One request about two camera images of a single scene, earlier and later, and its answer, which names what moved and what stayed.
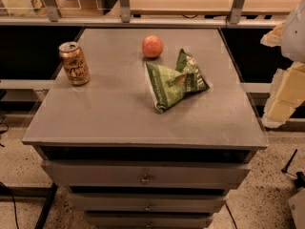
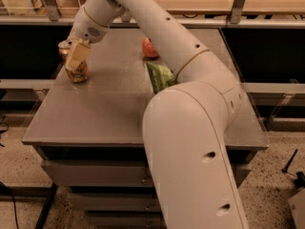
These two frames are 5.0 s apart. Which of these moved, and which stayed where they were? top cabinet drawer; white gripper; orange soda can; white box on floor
Moved: white gripper
Stayed: top cabinet drawer; white box on floor; orange soda can
